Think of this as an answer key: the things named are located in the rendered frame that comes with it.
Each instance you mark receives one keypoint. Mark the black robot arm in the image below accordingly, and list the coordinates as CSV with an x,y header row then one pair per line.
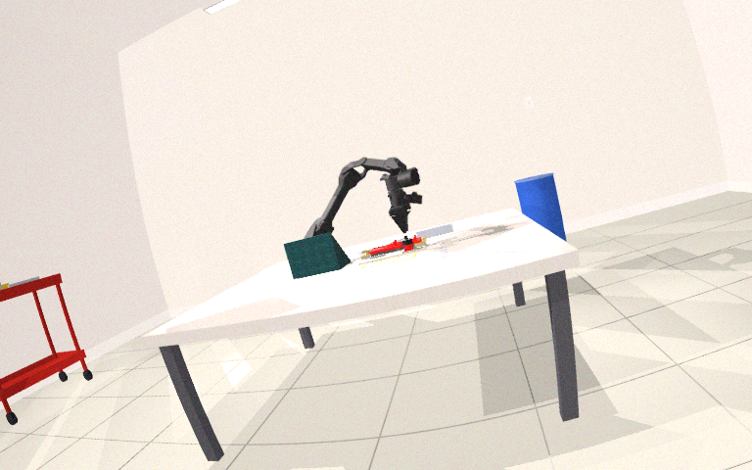
x,y
398,177

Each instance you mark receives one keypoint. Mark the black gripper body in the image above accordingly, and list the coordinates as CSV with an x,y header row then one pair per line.
x,y
398,205

